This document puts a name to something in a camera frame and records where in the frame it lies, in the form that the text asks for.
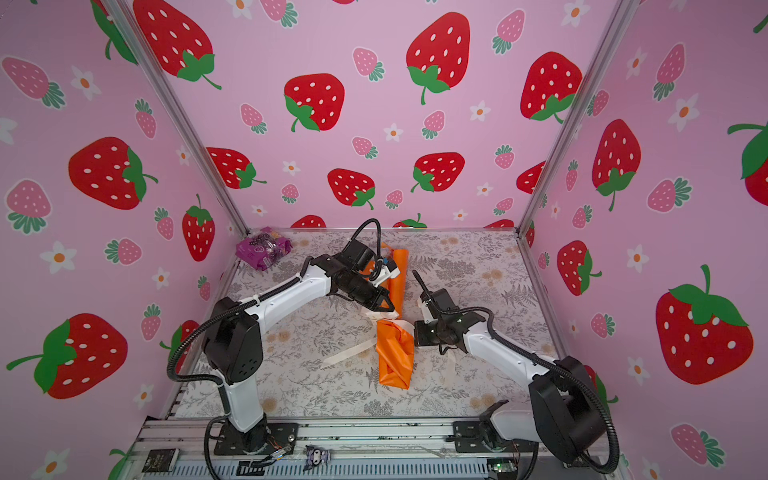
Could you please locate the white ribbon strip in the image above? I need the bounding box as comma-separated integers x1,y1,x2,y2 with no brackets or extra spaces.
321,311,414,369

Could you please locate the orange wrapping paper sheet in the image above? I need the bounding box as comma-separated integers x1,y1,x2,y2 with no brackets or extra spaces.
371,249,415,390

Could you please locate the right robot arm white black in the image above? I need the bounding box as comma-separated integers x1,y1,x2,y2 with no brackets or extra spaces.
413,272,621,474

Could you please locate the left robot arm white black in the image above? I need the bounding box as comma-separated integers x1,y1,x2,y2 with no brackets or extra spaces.
166,218,399,454

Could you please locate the purple plastic snack bag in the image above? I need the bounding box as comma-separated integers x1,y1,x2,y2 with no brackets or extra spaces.
236,232,293,271

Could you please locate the small purple figure charm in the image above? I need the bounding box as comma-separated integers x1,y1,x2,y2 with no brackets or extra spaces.
303,445,331,471

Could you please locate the left black label plate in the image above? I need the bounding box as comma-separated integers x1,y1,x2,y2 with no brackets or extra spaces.
141,448,180,473

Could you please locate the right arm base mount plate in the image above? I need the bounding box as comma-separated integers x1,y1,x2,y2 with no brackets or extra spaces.
446,420,538,454

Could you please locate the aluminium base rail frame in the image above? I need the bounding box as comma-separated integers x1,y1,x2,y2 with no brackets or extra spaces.
110,418,600,479

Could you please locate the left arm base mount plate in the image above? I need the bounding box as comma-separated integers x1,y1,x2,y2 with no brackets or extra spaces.
213,421,299,456

